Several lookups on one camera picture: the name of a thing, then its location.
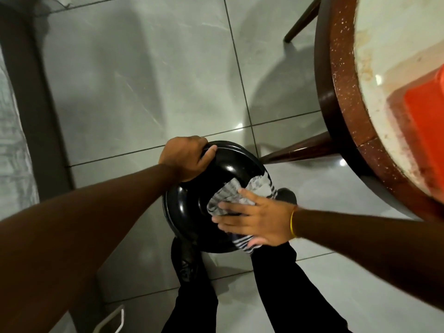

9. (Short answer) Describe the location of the person's right hand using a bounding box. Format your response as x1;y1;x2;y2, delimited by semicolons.
212;189;299;248

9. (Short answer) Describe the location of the person's left hand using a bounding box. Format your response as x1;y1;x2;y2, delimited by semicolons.
158;136;218;183

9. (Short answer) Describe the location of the grey striped cloth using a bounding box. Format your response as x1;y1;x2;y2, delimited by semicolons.
207;173;279;256

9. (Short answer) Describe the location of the black round pan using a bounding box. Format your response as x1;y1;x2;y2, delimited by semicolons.
163;141;279;254

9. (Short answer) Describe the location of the person's right forearm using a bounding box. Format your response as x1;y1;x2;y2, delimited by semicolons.
294;208;444;276

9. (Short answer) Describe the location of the person's left forearm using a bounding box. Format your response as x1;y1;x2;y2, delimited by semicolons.
0;163;181;333

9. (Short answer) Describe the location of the person's right black shoe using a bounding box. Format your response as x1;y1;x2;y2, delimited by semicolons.
276;188;298;208

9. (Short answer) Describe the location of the person's black shoe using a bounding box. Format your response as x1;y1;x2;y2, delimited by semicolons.
276;188;298;208
171;237;202;285

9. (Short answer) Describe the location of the yellow wrist band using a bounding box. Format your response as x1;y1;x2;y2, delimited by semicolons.
289;208;299;239

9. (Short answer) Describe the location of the person's right leg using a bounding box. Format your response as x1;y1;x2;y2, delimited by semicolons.
250;242;354;333

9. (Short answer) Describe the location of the person's leg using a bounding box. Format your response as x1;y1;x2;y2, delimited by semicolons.
250;242;354;333
160;263;220;333

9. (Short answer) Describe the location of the person's left black shoe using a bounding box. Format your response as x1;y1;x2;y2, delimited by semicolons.
171;237;202;285

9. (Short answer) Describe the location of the person's left leg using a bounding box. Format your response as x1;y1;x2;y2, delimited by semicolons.
160;263;220;333

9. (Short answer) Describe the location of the round wooden table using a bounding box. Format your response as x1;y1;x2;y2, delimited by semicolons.
258;0;444;223

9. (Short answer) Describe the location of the orange box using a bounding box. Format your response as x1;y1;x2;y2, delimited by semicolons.
388;64;444;193

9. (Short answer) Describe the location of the grey textured fabric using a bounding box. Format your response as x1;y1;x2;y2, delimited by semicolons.
0;48;39;220

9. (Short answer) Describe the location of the white handle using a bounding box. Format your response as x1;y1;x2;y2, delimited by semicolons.
94;304;125;333

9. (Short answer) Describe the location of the dark wooden frame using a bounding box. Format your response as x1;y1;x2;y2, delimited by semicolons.
0;3;75;202

